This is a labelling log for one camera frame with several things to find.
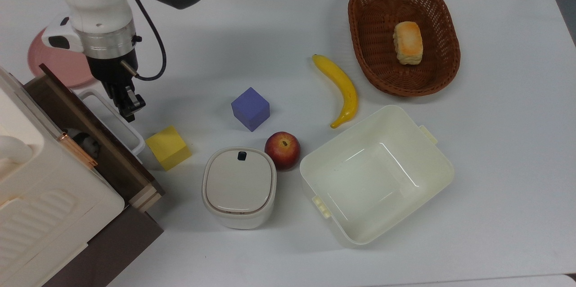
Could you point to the small white lidded bin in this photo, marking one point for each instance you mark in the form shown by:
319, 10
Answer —
238, 186

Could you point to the red apple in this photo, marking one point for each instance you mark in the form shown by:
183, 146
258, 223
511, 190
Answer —
282, 151

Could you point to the white tray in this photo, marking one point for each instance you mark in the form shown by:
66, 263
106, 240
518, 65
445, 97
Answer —
137, 141

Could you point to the brown wicker basket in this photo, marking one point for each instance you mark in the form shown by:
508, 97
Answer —
373, 53

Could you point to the yellow cube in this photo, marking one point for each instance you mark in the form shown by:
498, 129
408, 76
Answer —
168, 147

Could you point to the dark brown wooden drawer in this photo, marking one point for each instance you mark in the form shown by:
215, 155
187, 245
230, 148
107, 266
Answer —
121, 172

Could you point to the toasted bread loaf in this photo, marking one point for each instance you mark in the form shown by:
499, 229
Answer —
408, 43

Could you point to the pink plate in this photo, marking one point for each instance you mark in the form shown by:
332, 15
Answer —
49, 69

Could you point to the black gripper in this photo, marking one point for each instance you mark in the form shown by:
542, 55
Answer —
112, 71

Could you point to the cream cabinet with brown base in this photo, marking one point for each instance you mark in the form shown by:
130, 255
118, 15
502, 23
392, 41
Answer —
54, 215

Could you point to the yellow banana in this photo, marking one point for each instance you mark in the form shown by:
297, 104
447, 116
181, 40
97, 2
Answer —
346, 89

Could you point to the small grey object in drawer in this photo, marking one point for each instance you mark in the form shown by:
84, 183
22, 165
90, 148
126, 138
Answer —
87, 142

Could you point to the purple cube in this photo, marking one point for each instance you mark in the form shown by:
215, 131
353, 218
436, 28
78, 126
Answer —
249, 109

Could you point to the cream square plastic container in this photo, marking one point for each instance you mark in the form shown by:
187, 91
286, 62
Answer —
382, 183

